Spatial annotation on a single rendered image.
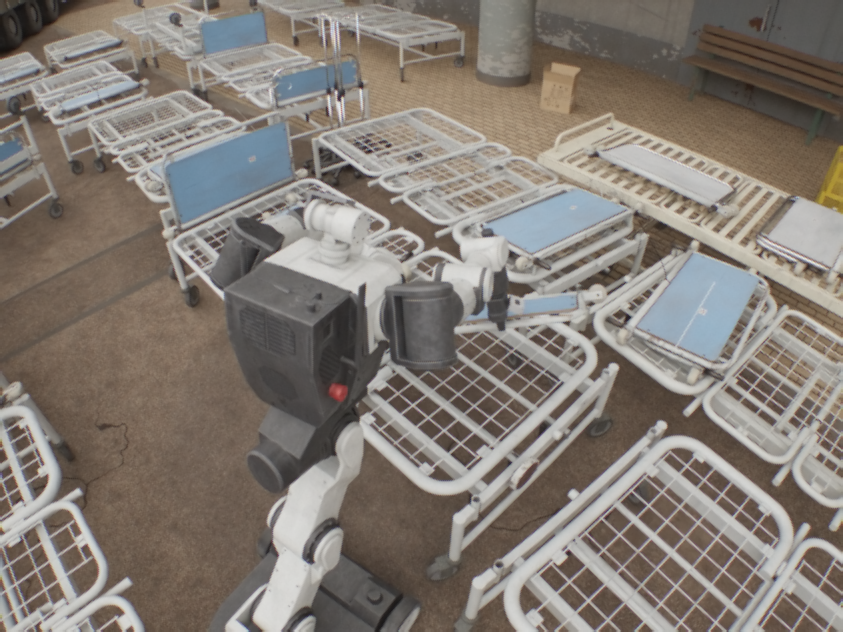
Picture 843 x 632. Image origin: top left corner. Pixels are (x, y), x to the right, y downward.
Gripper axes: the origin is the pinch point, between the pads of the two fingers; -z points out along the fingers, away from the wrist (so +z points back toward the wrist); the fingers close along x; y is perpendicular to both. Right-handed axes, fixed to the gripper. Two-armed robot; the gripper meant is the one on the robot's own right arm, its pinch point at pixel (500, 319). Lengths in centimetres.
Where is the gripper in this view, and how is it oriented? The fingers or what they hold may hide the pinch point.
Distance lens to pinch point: 160.3
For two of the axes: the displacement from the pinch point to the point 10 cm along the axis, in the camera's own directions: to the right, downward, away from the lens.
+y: -9.5, 1.1, 2.8
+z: -2.5, -8.2, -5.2
